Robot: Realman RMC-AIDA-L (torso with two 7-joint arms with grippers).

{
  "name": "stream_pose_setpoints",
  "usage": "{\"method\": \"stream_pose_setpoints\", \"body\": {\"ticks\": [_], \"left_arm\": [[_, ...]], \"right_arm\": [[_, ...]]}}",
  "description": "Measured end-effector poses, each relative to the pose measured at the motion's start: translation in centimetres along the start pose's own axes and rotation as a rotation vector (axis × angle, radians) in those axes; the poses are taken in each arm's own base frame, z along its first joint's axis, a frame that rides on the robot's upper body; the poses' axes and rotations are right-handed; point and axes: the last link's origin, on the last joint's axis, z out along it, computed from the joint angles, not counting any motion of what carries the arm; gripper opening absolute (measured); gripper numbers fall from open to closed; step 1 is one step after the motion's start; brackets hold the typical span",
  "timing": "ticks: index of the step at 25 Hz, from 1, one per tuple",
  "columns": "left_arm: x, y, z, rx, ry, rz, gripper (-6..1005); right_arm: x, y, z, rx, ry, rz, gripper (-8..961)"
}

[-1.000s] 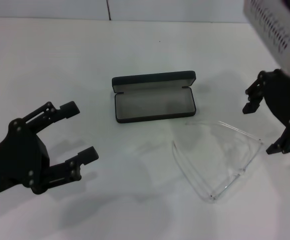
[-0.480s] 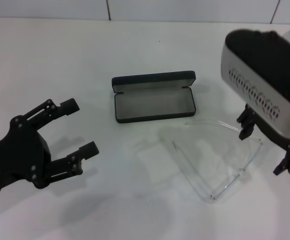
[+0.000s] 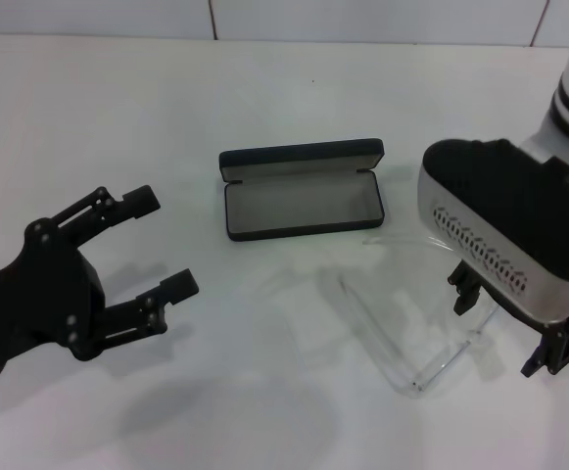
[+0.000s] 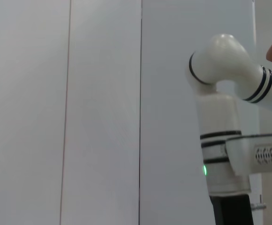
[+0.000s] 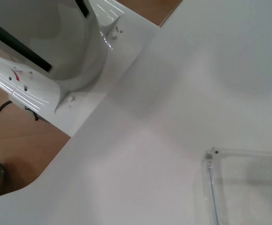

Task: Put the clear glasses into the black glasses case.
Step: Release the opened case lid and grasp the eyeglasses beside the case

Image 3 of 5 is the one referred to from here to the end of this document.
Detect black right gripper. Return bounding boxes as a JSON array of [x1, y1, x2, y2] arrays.
[[447, 260, 569, 380]]

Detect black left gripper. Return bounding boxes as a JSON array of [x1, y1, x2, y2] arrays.
[[0, 184, 201, 381]]

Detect clear white glasses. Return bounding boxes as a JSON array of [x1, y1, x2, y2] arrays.
[[335, 233, 498, 396]]

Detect black glasses case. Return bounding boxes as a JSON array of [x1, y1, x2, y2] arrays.
[[218, 138, 387, 243]]

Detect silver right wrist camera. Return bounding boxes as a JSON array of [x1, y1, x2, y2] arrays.
[[418, 138, 569, 328]]

